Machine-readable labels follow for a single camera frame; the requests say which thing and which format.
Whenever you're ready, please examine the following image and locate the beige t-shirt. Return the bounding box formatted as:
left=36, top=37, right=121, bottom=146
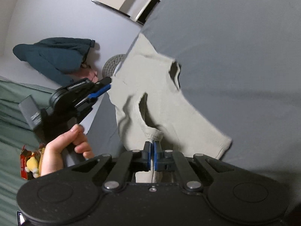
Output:
left=106, top=33, right=233, bottom=183

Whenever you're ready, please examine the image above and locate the person's left hand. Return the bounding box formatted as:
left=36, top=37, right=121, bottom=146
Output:
left=40, top=124, right=94, bottom=176

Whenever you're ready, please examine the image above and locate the round grey woven stool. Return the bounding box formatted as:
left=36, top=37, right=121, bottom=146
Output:
left=102, top=54, right=126, bottom=78

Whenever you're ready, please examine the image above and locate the pink hanging garment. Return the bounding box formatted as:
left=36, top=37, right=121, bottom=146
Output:
left=72, top=64, right=98, bottom=83

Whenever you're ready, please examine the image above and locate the dark teal hanging jacket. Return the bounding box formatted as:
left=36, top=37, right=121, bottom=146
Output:
left=13, top=37, right=95, bottom=86

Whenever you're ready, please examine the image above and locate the green curtain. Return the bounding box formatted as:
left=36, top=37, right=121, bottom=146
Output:
left=1, top=78, right=54, bottom=225

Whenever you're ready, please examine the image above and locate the red snack box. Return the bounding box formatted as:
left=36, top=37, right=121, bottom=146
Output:
left=20, top=143, right=45, bottom=180

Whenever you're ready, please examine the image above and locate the yellow plush toy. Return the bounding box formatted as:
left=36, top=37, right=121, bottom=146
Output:
left=24, top=155, right=40, bottom=178

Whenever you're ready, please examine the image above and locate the grey bed sheet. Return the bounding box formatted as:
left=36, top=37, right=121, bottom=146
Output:
left=86, top=0, right=301, bottom=193

